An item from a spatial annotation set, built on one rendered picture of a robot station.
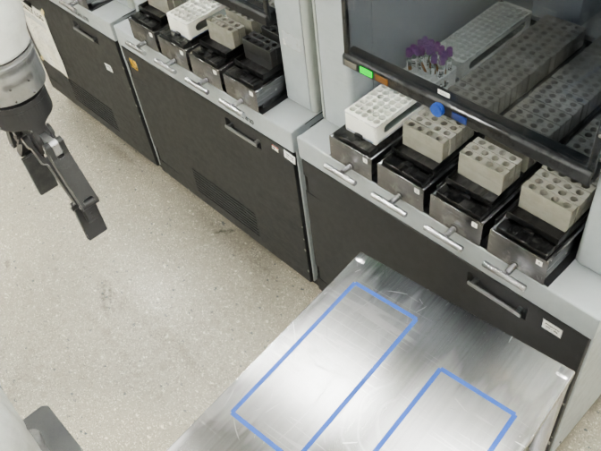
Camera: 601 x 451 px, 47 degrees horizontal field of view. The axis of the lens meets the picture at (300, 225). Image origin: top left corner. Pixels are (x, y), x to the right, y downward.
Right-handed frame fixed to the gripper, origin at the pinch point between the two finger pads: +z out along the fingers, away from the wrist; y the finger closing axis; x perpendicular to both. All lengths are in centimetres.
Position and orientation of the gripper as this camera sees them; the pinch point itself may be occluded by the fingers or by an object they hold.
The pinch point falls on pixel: (69, 205)
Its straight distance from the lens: 104.7
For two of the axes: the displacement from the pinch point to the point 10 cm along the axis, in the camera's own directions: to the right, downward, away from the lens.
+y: 6.9, 4.8, -5.4
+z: 1.0, 6.7, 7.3
